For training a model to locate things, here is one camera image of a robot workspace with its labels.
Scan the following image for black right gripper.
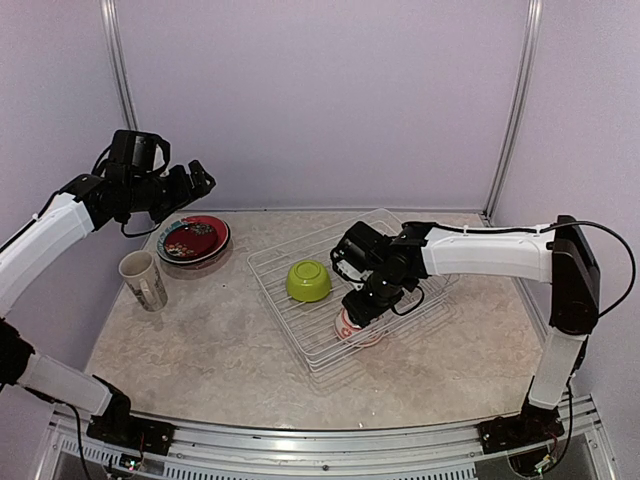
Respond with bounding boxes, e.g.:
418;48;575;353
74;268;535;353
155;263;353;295
342;267;408;327

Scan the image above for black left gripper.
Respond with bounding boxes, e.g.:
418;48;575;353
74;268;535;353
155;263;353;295
127;158;215;223

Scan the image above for red white floral bowl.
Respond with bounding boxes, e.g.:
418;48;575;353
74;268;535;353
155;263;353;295
334;307;387;348

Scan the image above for small black plate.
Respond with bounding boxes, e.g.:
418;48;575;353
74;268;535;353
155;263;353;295
158;215;231;260

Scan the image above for white red teal plate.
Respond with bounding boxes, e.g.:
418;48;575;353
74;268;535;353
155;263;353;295
156;236;232;265

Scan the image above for lime green bowl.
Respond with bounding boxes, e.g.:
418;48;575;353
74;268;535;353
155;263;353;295
286;260;332;303

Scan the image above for tall patterned mug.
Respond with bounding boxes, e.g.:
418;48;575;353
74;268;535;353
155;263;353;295
118;251;168;312

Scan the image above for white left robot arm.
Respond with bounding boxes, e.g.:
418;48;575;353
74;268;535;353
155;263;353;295
1;160;215;445

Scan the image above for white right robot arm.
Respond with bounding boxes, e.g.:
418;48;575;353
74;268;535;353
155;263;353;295
330;216;600;444

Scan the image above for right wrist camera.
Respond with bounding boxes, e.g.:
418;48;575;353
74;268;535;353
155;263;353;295
330;221;388;290

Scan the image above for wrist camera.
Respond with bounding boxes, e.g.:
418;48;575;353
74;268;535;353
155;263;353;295
330;221;388;290
107;130;171;175

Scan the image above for white wire dish rack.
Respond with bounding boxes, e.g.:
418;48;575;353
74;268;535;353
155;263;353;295
248;209;459;381

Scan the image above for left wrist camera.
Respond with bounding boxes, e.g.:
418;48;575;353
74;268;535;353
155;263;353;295
107;130;171;175

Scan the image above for front aluminium rail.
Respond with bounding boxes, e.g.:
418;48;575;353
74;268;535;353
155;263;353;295
49;397;616;480

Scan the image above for left aluminium frame post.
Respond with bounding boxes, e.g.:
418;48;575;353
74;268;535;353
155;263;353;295
99;0;139;130

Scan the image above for aluminium frame post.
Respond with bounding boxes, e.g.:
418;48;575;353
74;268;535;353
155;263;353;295
483;0;544;223
99;0;139;130

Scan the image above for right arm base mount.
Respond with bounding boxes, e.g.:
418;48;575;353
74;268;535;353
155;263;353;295
476;400;565;454

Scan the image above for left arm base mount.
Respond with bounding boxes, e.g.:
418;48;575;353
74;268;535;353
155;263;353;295
87;375;176;456

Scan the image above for right aluminium frame post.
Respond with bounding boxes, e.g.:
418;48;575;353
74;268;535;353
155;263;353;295
483;0;544;223

